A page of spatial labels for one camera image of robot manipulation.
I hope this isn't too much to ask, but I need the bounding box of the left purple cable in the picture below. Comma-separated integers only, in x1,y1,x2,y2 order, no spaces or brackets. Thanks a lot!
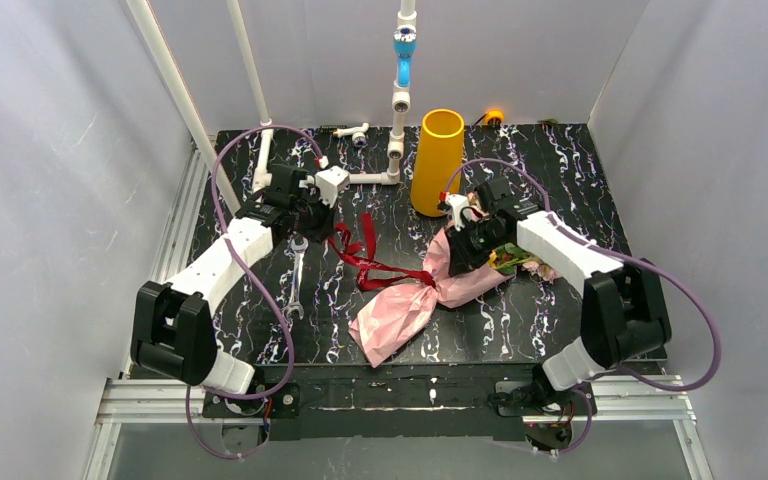
183,124,331,461

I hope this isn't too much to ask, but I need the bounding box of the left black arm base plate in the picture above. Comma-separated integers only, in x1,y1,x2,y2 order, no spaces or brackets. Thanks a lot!
201,381,301,420

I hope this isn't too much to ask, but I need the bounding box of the blue pipe valve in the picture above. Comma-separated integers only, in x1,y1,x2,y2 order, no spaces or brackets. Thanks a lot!
393,24,417,87

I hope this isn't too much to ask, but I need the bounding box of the silver open-end wrench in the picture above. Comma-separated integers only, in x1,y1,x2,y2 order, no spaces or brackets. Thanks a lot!
283,236,308,318

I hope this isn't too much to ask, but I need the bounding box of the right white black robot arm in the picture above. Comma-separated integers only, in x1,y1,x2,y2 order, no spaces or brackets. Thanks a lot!
439,179,672,404

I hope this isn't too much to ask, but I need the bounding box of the white PVC pipe frame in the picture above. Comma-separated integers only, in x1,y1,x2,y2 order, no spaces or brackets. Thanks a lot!
126,1,417,188

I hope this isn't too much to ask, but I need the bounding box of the pink paper flower bouquet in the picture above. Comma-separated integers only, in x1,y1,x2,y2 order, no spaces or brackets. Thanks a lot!
349,230,561,368

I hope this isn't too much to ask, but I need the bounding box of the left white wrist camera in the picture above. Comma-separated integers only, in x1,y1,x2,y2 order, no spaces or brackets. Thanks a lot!
314,166,350,208

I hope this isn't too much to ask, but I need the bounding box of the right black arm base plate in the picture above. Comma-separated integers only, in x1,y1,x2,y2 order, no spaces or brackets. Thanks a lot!
488,380,597,417

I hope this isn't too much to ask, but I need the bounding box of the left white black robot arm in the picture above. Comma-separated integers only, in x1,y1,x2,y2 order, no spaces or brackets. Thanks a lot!
130,165,350,400

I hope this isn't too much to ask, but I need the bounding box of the small white pipe elbow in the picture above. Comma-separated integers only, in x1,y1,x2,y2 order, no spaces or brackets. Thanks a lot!
332,122,370,149

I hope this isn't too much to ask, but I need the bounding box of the yellow cylindrical vase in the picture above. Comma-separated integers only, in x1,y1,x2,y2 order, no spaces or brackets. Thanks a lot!
410,108,465,217

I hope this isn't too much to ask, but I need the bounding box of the red printed ribbon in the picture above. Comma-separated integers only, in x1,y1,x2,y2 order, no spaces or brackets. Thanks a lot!
327,213,436,291

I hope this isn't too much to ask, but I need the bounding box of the aluminium extrusion frame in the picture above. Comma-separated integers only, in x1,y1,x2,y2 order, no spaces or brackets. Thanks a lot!
83,124,714,479

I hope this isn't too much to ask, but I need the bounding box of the orange round button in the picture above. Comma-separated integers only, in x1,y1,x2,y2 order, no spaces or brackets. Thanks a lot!
474,109,506,127

